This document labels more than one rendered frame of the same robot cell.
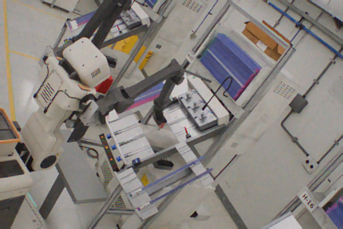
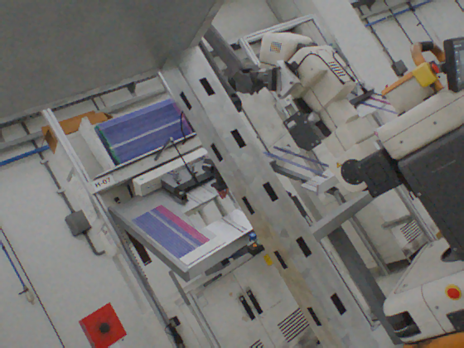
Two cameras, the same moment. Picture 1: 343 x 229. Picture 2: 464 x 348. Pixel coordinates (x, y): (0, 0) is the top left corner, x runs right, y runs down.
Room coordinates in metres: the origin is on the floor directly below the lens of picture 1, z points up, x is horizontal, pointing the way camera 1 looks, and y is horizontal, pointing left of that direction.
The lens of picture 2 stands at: (1.48, 2.56, 0.77)
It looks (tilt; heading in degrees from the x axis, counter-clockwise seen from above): 6 degrees up; 282
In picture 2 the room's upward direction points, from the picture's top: 31 degrees counter-clockwise
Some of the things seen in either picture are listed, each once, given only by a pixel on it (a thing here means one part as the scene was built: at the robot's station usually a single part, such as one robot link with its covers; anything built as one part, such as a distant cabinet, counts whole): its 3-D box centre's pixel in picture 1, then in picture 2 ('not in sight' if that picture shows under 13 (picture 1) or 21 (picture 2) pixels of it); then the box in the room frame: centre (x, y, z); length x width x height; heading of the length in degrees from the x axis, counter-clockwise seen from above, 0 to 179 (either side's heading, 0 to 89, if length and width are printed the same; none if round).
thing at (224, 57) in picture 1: (231, 65); (144, 132); (2.44, -0.12, 1.52); 0.51 x 0.13 x 0.27; 45
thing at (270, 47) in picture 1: (270, 41); (94, 118); (2.73, -0.26, 1.82); 0.68 x 0.30 x 0.20; 45
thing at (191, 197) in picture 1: (150, 179); (233, 324); (2.57, -0.16, 0.31); 0.70 x 0.65 x 0.62; 45
